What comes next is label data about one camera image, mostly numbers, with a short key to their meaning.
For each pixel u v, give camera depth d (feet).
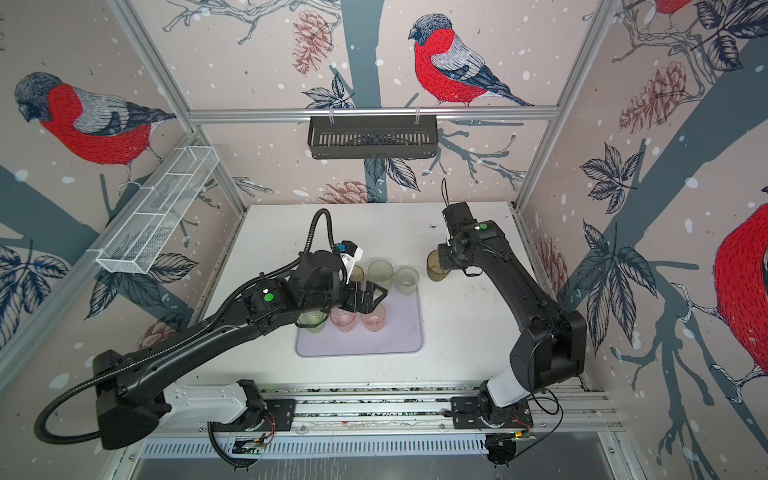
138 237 2.39
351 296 1.98
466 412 2.40
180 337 1.38
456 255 2.22
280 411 2.43
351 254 2.06
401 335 2.87
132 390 1.28
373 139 3.47
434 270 2.63
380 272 2.95
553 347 1.42
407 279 3.14
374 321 2.95
